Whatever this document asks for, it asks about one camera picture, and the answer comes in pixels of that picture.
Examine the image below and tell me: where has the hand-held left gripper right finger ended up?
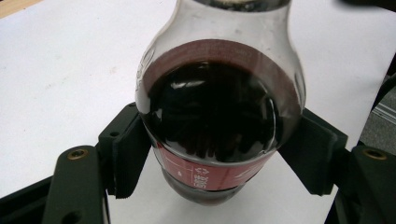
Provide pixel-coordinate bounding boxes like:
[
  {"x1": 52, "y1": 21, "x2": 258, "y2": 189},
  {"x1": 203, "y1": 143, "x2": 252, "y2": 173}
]
[{"x1": 277, "y1": 107, "x2": 349, "y2": 197}]

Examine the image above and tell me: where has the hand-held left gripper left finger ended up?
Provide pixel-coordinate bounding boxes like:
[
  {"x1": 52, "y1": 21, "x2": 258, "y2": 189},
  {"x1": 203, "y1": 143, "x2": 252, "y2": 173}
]
[{"x1": 97, "y1": 102, "x2": 153, "y2": 200}]

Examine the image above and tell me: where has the cola bottle with red label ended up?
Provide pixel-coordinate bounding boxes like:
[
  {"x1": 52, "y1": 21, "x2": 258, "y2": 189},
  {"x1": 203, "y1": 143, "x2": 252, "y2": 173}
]
[{"x1": 134, "y1": 0, "x2": 307, "y2": 207}]

